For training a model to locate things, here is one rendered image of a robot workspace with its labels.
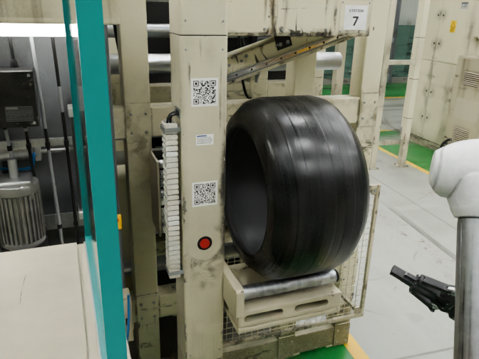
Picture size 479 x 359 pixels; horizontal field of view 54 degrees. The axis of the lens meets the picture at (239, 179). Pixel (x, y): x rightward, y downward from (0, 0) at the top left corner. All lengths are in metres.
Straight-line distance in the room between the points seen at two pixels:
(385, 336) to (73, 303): 2.29
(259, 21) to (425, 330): 2.09
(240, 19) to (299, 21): 0.21
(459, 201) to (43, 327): 0.84
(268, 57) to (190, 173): 0.62
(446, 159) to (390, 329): 1.97
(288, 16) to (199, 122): 0.53
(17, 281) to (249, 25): 1.04
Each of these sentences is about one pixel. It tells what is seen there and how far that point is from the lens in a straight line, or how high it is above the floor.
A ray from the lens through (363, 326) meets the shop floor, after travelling 2.96.
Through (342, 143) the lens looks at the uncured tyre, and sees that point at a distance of 1.34.
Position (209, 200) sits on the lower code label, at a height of 1.20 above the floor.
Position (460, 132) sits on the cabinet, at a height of 0.39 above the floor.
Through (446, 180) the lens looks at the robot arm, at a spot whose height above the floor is 1.38.
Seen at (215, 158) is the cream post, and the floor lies 1.32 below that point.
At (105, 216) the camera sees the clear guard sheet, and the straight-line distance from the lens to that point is 0.41.
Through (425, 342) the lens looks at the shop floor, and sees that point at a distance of 2.96.
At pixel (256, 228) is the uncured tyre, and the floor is 0.96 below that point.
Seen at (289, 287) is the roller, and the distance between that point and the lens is 1.52.
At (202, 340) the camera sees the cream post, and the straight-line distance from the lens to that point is 1.62.
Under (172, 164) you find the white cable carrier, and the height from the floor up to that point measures 1.31.
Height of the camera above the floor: 1.73
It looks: 20 degrees down
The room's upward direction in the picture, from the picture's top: 1 degrees clockwise
